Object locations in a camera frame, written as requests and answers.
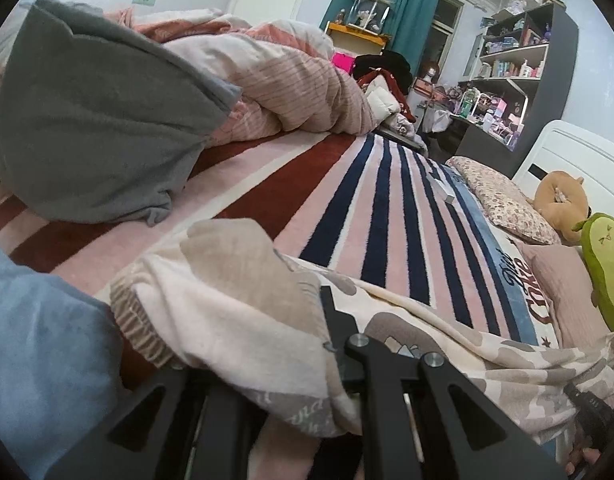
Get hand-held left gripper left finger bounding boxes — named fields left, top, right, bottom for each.
left=46, top=366, right=269, bottom=480

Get pink pillow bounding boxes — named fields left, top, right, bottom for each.
left=516, top=240, right=614, bottom=352

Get brown plush toy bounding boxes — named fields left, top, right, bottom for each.
left=527, top=170, right=595, bottom=246

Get white headboard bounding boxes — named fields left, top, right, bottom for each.
left=512, top=120, right=614, bottom=221

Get white padded jacket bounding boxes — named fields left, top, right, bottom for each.
left=364, top=85, right=404, bottom=122

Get beige patterned pants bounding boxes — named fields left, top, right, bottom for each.
left=110, top=217, right=614, bottom=463

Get window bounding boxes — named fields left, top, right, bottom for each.
left=421, top=0, right=468, bottom=82

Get pink striped quilt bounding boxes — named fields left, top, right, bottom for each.
left=101, top=7, right=379, bottom=142

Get glass display case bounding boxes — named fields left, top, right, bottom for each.
left=347, top=0, right=395, bottom=34

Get yellow cabinet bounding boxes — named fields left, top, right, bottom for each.
left=324, top=21, right=393, bottom=56

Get small white box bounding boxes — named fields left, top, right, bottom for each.
left=427, top=175, right=458, bottom=206

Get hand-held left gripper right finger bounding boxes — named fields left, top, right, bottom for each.
left=319, top=285, right=565, bottom=480

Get grey cloth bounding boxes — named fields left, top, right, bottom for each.
left=0, top=0, right=244, bottom=226

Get black clothes pile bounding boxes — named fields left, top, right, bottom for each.
left=353, top=50, right=414, bottom=92

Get floral pillow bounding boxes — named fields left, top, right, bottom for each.
left=446, top=156, right=562, bottom=246

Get grey shelf unit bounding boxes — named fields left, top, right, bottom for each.
left=457, top=2, right=580, bottom=179

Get striped blanket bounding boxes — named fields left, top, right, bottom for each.
left=0, top=130, right=562, bottom=392

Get avocado plush toy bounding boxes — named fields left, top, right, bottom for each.
left=572, top=212, right=614, bottom=336

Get pink bag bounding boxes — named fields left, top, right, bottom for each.
left=331, top=52, right=358, bottom=81

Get person's right hand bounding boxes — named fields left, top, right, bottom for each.
left=564, top=446, right=604, bottom=477

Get light blue garment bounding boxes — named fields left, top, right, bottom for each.
left=0, top=225, right=134, bottom=480

